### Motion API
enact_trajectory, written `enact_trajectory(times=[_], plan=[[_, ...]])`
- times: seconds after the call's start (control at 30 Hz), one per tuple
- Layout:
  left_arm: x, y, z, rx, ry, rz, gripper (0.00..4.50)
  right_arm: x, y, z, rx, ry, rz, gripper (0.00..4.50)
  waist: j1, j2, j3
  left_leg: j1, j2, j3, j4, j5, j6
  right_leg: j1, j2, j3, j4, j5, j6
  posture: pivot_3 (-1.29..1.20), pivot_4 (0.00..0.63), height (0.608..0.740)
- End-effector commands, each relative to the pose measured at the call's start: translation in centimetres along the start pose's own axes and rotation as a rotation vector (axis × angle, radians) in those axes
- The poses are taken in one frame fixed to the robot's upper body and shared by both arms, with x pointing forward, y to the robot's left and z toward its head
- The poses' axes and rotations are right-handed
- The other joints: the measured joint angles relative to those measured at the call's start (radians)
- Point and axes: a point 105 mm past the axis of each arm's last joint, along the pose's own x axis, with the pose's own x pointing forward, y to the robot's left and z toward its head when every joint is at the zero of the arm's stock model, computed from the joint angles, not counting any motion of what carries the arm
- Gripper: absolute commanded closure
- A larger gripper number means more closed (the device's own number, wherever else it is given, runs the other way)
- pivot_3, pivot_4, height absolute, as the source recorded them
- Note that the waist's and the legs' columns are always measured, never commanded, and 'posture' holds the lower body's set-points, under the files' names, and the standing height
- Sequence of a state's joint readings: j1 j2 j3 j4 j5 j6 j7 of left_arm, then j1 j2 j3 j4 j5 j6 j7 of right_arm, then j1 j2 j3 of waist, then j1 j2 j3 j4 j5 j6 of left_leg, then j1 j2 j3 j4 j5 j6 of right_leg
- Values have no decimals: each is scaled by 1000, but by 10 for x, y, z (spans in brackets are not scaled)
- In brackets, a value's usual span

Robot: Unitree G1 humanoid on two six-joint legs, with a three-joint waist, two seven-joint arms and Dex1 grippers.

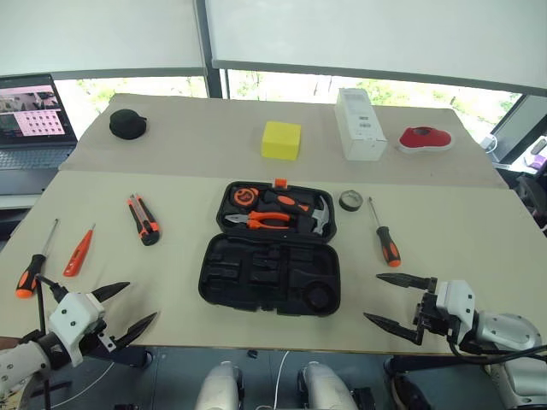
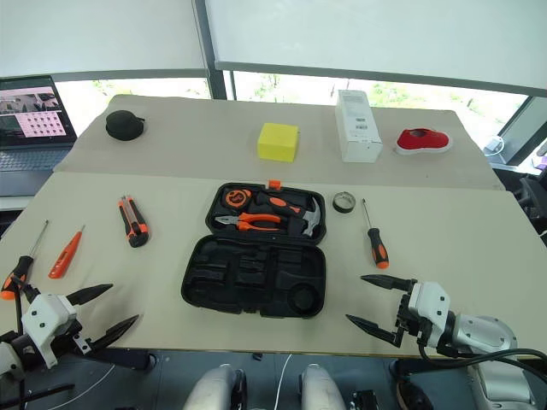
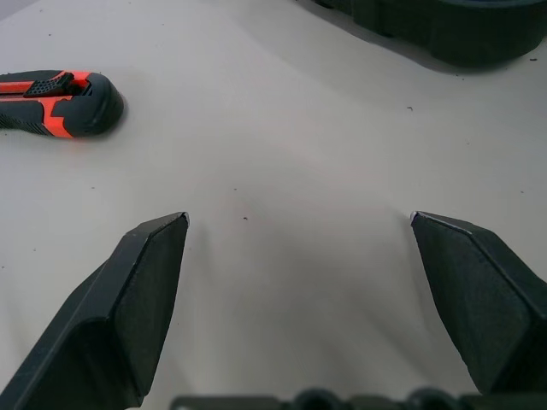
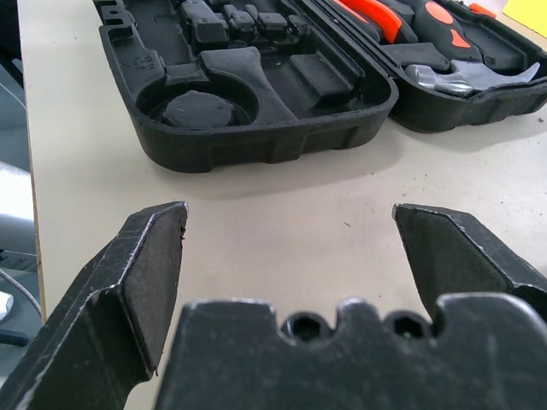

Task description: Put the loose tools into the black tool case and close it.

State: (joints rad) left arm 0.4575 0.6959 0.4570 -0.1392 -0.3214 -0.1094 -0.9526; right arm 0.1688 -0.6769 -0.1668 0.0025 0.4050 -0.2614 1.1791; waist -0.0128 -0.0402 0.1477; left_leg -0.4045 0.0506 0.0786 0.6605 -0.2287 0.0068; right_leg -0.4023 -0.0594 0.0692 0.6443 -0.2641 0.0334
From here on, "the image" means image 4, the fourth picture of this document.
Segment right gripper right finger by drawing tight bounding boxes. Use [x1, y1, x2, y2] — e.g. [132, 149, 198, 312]
[391, 202, 547, 319]

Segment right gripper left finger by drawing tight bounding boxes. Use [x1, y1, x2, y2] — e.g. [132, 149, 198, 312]
[0, 201, 191, 410]

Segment orange handled pliers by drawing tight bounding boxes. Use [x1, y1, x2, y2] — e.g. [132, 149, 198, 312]
[341, 0, 403, 44]

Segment black orange handled hammer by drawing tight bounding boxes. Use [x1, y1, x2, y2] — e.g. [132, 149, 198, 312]
[403, 0, 542, 96]

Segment black tool case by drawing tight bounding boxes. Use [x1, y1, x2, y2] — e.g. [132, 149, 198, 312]
[91, 0, 547, 174]

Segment yellow box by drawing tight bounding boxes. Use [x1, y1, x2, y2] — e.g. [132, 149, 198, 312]
[503, 0, 547, 31]

